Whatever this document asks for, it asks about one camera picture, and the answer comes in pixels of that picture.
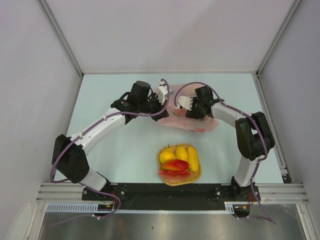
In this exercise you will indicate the yellow fake mango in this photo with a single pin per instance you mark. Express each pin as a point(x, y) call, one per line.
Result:
point(181, 153)

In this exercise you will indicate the woven bamboo tray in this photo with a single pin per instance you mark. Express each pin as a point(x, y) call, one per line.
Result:
point(191, 179)

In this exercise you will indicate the fake watermelon slice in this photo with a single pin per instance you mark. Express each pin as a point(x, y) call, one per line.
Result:
point(173, 176)

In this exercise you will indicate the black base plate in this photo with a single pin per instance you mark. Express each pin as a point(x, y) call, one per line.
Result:
point(189, 197)

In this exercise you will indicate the pink plastic bag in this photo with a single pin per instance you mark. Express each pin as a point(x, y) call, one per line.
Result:
point(177, 117)

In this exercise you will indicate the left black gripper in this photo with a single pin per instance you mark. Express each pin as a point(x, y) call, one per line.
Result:
point(159, 107)

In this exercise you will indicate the yellow fake pear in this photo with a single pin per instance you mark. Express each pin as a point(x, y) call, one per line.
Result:
point(166, 155)

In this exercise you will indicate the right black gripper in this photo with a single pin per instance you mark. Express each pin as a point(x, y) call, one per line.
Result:
point(193, 113)

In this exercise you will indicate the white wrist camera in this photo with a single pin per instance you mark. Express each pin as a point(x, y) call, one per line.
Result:
point(185, 102)
point(163, 91)

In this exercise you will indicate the fake yellow banana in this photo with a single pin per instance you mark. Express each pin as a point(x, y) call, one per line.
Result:
point(193, 159)

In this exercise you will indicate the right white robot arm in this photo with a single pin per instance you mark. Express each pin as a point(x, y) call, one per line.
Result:
point(253, 134)

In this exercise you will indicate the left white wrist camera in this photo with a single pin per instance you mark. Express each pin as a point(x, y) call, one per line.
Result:
point(163, 91)

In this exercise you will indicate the red-orange fake mango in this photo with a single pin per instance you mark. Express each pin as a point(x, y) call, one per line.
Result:
point(175, 165)

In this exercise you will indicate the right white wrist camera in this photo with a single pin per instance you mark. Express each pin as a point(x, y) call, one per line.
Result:
point(185, 102)

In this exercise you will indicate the blue-white cable duct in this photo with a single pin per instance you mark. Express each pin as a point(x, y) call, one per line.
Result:
point(96, 208)

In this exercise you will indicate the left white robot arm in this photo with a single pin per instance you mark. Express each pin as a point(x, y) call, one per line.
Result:
point(70, 152)

